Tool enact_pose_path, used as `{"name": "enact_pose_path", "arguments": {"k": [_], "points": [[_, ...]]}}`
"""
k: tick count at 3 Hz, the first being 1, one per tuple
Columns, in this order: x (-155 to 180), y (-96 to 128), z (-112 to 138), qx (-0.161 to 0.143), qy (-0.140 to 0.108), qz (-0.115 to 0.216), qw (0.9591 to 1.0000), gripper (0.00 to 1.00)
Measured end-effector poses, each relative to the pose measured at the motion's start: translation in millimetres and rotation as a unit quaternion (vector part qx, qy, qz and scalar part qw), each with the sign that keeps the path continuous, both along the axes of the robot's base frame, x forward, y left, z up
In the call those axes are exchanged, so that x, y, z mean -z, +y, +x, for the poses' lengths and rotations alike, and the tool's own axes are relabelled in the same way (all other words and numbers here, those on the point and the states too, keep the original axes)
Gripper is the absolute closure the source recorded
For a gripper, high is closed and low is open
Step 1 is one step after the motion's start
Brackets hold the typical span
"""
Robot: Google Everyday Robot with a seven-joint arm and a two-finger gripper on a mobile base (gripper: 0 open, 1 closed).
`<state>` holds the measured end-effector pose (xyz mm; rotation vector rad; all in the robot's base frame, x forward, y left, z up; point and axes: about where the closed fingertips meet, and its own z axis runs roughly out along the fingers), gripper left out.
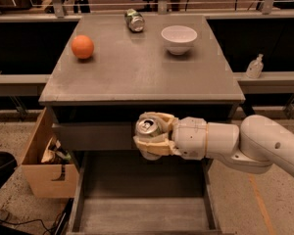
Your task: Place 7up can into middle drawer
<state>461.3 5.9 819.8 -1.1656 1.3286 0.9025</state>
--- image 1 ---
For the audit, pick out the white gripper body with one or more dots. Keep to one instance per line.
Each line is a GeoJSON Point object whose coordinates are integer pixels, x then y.
{"type": "Point", "coordinates": [190, 137]}

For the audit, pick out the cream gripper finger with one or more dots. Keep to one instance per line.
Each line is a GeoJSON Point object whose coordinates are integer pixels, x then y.
{"type": "Point", "coordinates": [165, 121]}
{"type": "Point", "coordinates": [165, 147]}

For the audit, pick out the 7up soda can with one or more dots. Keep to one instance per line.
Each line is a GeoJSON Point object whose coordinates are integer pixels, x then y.
{"type": "Point", "coordinates": [147, 128]}

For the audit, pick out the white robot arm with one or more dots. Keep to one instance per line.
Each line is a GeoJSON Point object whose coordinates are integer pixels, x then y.
{"type": "Point", "coordinates": [253, 146]}

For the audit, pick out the open middle drawer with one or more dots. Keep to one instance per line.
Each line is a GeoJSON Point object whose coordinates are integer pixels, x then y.
{"type": "Point", "coordinates": [121, 193]}

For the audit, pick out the grey wooden drawer cabinet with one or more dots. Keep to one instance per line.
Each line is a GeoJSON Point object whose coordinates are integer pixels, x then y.
{"type": "Point", "coordinates": [132, 73]}

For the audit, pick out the closed top drawer with knob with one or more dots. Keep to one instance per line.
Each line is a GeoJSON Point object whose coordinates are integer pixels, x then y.
{"type": "Point", "coordinates": [96, 136]}

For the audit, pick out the lying silver green can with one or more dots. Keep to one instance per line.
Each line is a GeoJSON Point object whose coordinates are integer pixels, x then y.
{"type": "Point", "coordinates": [134, 20]}

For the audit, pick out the white ceramic bowl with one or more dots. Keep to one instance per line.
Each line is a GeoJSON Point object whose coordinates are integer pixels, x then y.
{"type": "Point", "coordinates": [178, 39]}

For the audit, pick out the clear sanitizer pump bottle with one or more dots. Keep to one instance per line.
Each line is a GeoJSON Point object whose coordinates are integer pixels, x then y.
{"type": "Point", "coordinates": [255, 67]}

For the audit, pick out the cardboard box with junk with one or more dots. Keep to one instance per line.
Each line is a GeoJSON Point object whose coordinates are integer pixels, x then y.
{"type": "Point", "coordinates": [46, 167]}

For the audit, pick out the orange ball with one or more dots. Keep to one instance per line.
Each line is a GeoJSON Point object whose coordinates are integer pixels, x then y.
{"type": "Point", "coordinates": [82, 47]}

